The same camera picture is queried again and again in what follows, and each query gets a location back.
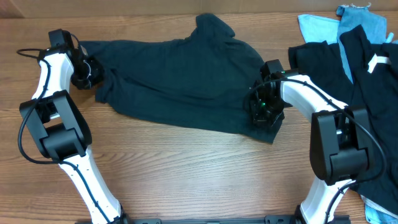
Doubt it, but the dark green t-shirt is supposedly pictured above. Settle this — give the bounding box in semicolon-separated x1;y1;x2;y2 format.
82;14;281;143

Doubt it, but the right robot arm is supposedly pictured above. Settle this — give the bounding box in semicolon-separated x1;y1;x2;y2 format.
244;60;373;223

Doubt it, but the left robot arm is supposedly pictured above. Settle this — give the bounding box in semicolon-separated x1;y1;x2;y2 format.
17;29;130;223

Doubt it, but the light blue shirt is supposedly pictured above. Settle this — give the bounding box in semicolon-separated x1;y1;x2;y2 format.
298;14;340;44

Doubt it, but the black t-shirt pile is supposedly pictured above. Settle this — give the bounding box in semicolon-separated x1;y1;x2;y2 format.
288;26;397;213

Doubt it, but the blue denim garment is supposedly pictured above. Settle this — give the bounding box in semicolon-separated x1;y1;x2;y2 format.
336;4;394;83

